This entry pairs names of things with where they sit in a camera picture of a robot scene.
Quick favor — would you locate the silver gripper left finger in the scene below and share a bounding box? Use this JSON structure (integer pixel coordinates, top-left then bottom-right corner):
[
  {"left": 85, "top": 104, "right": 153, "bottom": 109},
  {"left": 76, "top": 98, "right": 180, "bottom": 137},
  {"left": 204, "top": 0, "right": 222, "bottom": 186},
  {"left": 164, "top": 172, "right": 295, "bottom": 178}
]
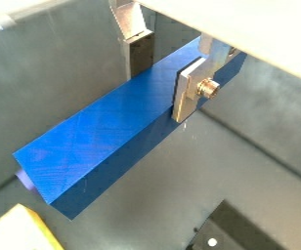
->
[{"left": 109, "top": 0, "right": 154, "bottom": 79}]

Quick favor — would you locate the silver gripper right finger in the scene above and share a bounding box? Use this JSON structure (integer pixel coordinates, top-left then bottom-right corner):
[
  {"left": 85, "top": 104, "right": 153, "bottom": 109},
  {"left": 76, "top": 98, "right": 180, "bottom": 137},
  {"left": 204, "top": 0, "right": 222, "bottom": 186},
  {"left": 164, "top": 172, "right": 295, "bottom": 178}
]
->
[{"left": 172, "top": 33, "right": 239, "bottom": 123}]

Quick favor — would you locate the yellow wooden peg board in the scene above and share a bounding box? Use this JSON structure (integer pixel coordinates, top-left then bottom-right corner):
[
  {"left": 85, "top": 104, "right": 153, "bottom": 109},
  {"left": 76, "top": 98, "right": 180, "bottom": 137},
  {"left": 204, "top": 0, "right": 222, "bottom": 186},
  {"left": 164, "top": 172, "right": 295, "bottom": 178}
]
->
[{"left": 0, "top": 203, "right": 65, "bottom": 250}]

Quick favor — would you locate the black metal bracket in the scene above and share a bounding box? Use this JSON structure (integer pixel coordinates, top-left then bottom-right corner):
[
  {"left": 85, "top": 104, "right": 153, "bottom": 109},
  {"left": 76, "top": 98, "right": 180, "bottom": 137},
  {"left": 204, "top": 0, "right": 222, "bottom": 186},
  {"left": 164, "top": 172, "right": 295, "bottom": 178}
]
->
[{"left": 186, "top": 200, "right": 287, "bottom": 250}]

